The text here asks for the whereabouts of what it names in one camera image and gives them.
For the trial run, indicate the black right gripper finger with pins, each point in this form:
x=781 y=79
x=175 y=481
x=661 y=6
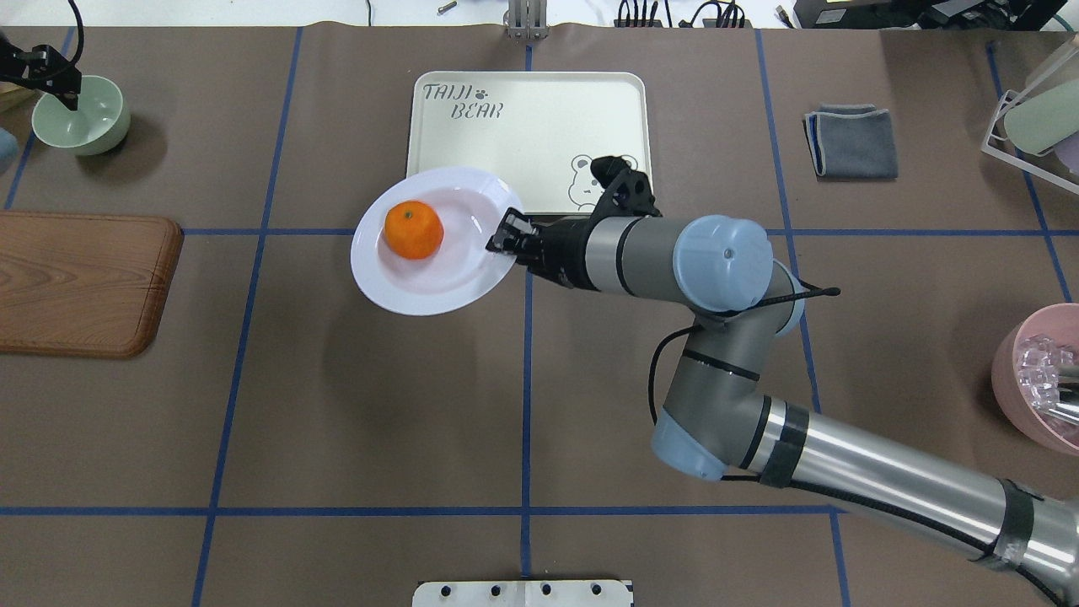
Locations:
x=515 y=235

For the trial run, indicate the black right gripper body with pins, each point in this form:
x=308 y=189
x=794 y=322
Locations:
x=563 y=247

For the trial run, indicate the orange mandarin fruit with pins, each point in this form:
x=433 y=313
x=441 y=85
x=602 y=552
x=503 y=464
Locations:
x=413 y=230

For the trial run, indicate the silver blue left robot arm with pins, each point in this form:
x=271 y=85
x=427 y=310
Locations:
x=9 y=150

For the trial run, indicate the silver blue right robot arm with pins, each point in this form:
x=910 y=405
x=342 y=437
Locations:
x=905 y=352

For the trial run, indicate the cream bear print tray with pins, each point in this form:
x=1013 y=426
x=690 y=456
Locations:
x=537 y=131

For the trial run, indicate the grey folded cloth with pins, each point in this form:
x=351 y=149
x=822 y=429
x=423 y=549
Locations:
x=852 y=142

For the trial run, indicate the green ceramic bowl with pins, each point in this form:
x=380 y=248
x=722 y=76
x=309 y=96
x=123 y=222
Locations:
x=99 y=124

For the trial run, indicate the brown wooden cutting board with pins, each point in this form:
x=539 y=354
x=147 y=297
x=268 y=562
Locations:
x=84 y=285

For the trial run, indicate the clear ice cubes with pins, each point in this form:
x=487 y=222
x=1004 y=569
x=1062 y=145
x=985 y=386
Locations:
x=1033 y=354

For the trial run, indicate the pink bowl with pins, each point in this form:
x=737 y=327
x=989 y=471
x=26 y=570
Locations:
x=1015 y=398

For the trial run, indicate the metal scoop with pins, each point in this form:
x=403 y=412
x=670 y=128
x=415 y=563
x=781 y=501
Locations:
x=1060 y=399

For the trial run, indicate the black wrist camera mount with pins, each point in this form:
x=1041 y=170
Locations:
x=627 y=191

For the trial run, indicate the aluminium frame post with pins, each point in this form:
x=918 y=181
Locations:
x=527 y=20

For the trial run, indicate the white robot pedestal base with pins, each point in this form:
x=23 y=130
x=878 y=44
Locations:
x=570 y=592

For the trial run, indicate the white wire cup rack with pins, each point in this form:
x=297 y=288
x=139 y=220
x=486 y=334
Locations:
x=1058 y=67

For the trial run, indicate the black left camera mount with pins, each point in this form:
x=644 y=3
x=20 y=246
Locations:
x=42 y=69

